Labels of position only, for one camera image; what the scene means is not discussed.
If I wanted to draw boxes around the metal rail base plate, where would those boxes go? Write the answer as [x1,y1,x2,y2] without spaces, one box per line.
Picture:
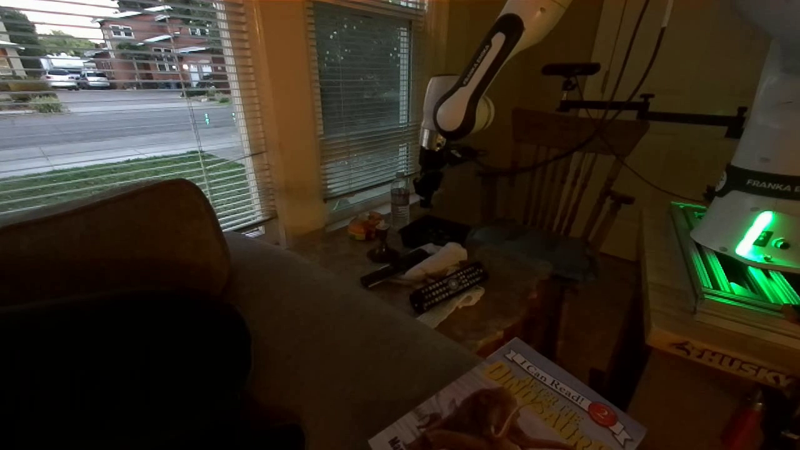
[670,197,800,318]

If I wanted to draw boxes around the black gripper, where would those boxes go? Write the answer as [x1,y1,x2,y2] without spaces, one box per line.
[412,144,457,212]

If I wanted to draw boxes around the clear plastic bottle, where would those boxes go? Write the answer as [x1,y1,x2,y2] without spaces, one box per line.
[389,172,416,233]

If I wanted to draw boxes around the magazine with yellow title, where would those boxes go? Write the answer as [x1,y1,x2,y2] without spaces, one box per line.
[365,336,651,450]

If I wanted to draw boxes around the narrow window blind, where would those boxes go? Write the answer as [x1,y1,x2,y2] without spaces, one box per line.
[311,0,426,206]

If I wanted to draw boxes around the white towel roll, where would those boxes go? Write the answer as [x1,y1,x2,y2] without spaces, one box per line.
[399,239,472,288]

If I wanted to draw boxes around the grey sofa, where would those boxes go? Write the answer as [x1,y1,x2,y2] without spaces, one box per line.
[0,177,482,450]

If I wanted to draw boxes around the wooden spindle chair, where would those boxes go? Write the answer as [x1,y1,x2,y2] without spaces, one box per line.
[472,108,655,291]

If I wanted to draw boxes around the wide black remote control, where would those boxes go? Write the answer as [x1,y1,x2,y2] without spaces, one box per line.
[405,258,490,318]

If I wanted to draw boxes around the red brick building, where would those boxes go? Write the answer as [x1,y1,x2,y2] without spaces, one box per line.
[97,3,220,91]

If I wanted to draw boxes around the black camera on boom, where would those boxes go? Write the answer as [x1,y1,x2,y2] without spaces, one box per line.
[540,61,602,96]

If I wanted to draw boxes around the white parked van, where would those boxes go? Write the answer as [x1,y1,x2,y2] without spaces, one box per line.
[37,52,112,92]

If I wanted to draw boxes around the red plastic object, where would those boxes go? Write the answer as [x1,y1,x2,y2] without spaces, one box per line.
[717,388,770,450]

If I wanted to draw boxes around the green lit device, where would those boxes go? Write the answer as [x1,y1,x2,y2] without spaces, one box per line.
[639,197,800,393]

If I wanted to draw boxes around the slim black remote control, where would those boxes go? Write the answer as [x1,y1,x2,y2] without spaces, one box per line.
[357,247,435,293]

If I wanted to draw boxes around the wide window blind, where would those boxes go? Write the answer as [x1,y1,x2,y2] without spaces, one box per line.
[0,0,271,236]

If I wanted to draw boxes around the dark blanket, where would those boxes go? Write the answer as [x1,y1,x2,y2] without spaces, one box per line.
[0,288,309,450]

